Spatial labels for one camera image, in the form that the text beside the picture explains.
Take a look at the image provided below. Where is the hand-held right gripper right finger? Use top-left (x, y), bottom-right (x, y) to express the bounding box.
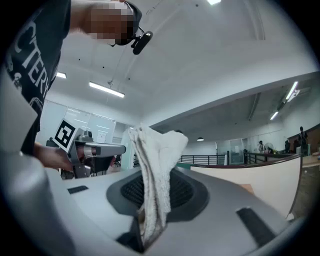
top-left (44, 166), bottom-right (305, 256)

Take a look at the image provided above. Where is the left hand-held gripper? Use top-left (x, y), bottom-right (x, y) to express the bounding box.
top-left (46, 119), bottom-right (127, 180)

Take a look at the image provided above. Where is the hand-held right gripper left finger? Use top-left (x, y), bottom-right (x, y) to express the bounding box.
top-left (0, 147), bottom-right (77, 256)

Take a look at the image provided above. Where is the white terry cloth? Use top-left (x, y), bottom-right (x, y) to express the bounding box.
top-left (127, 122), bottom-right (190, 252)

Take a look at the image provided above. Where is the person's left forearm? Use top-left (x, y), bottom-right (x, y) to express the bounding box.
top-left (34, 141), bottom-right (75, 173)

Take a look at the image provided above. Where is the white curved partition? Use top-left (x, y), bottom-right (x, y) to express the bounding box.
top-left (189, 153), bottom-right (304, 221)

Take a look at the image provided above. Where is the black metal railing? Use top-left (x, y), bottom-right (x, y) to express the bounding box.
top-left (178, 154), bottom-right (228, 166)
top-left (243, 149), bottom-right (297, 165)

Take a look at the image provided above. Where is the black printed t-shirt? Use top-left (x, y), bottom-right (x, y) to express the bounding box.
top-left (4, 0), bottom-right (73, 156)

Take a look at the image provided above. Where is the black head-mounted camera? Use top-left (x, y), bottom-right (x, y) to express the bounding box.
top-left (130, 30), bottom-right (154, 56)

